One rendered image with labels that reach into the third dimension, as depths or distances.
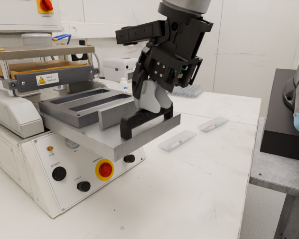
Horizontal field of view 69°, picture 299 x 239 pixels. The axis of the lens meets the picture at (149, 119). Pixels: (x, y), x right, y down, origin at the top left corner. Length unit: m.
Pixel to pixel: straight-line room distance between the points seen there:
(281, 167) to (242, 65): 2.21
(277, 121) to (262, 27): 2.11
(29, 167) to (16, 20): 0.50
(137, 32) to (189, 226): 0.42
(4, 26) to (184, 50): 0.64
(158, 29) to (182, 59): 0.06
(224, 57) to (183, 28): 2.60
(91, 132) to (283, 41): 2.64
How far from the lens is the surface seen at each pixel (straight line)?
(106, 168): 0.63
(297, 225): 1.11
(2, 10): 0.87
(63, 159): 0.59
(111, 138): 0.41
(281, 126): 0.86
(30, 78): 0.64
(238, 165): 0.78
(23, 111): 0.57
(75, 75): 0.70
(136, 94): 0.41
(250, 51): 2.91
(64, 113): 0.49
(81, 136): 0.45
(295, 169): 0.84
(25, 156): 0.57
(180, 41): 0.36
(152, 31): 0.38
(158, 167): 0.71
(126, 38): 0.43
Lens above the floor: 1.15
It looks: 22 degrees down
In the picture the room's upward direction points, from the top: straight up
